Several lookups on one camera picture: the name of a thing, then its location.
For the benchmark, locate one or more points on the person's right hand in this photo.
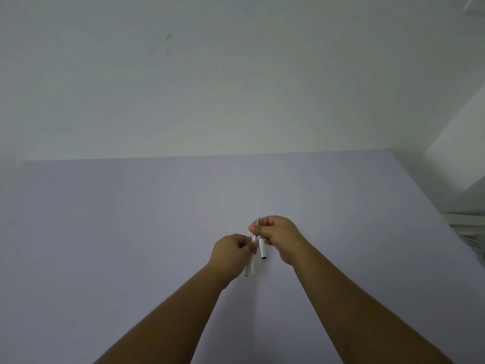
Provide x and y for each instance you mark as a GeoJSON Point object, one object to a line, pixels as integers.
{"type": "Point", "coordinates": [281, 237]}

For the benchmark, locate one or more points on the person's right forearm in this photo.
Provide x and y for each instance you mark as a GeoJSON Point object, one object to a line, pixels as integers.
{"type": "Point", "coordinates": [362, 309]}

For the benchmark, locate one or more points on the person's right fingers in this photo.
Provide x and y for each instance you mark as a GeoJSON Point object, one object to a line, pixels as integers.
{"type": "Point", "coordinates": [259, 228]}

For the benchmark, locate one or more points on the person's left forearm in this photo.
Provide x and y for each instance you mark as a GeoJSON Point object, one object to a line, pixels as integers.
{"type": "Point", "coordinates": [171, 319]}

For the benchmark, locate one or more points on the person's left fingers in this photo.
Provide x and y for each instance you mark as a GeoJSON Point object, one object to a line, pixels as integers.
{"type": "Point", "coordinates": [248, 243]}

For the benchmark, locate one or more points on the person's left hand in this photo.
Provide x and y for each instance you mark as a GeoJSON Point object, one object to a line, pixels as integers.
{"type": "Point", "coordinates": [226, 254]}

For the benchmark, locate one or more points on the white pen cap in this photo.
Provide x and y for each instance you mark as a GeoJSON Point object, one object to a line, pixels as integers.
{"type": "Point", "coordinates": [262, 249]}

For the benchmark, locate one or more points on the white pen barrel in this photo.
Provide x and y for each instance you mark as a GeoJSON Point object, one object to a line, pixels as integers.
{"type": "Point", "coordinates": [250, 264]}

